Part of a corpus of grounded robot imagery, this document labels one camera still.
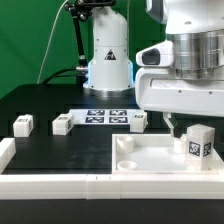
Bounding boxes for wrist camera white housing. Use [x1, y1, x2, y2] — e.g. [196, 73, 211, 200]
[136, 40, 174, 67]

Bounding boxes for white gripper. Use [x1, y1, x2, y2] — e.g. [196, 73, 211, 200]
[135, 67, 224, 136]

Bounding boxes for black cables at base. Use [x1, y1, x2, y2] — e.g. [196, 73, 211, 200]
[41, 66, 88, 85]

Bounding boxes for white U-shaped obstacle fence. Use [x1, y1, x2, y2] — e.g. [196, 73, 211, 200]
[0, 138, 224, 200]

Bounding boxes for AprilTag marker sheet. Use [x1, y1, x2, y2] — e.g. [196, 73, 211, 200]
[70, 109, 146, 125]

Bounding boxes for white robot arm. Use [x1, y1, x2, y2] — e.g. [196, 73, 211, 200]
[84, 0, 224, 118]

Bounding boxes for white square tabletop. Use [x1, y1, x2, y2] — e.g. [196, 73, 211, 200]
[112, 134, 224, 174]

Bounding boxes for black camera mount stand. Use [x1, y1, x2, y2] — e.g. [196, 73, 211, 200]
[65, 0, 116, 83]

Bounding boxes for white cable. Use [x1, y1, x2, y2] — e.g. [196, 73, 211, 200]
[36, 0, 69, 84]

